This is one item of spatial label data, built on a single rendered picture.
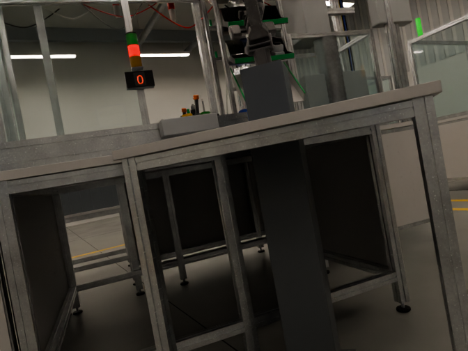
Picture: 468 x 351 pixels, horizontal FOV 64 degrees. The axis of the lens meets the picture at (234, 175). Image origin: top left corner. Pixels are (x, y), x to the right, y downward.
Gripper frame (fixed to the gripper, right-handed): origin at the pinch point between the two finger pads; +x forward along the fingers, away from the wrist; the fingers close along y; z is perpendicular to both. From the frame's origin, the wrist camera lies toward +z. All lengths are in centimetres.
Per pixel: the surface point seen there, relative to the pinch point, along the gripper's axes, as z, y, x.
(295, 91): -14.0, -20.9, 20.7
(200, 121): -34.6, 28.4, 1.3
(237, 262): -83, 25, 24
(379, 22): 64, -122, 65
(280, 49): 1.7, -15.8, 9.9
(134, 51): 15, 47, 14
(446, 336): -126, -44, 26
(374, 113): -67, -7, -41
